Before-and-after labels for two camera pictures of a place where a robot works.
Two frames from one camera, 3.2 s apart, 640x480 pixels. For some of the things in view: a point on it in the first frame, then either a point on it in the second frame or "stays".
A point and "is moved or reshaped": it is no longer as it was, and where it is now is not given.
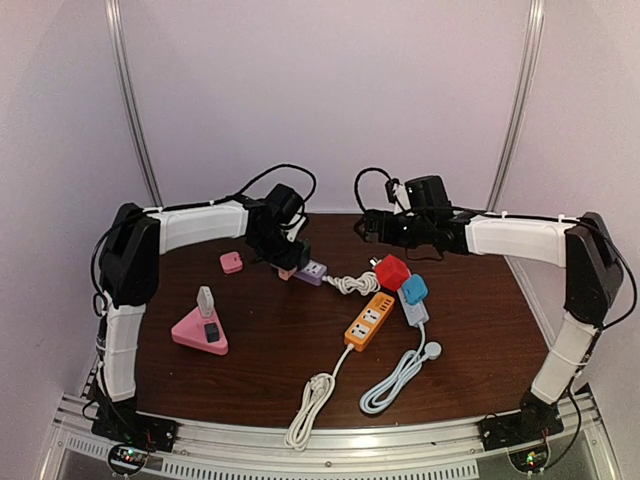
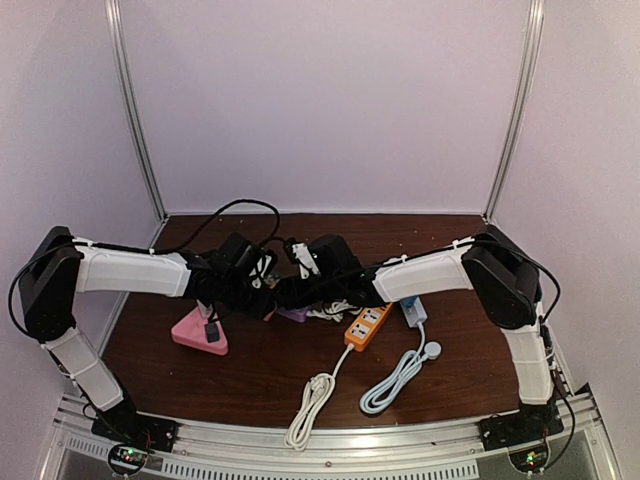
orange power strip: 365,326 stays
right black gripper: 371,218 -> 293,290
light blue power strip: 415,313 stays
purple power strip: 313,272 is moved or reshaped
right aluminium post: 535,23 stays
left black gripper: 288,263 -> 259,311
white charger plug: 205,301 stays
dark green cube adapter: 305,253 is moved or reshaped
